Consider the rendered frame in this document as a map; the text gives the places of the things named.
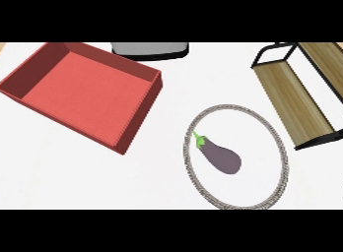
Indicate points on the white round placemat grey rim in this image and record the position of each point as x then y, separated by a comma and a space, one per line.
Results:
248, 131

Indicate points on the purple eggplant green stem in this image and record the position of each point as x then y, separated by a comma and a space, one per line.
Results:
222, 158

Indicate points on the red square tray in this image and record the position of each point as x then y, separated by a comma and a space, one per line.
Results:
89, 95

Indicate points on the wooden tiered shelf black frame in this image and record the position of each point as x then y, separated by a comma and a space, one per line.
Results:
296, 101

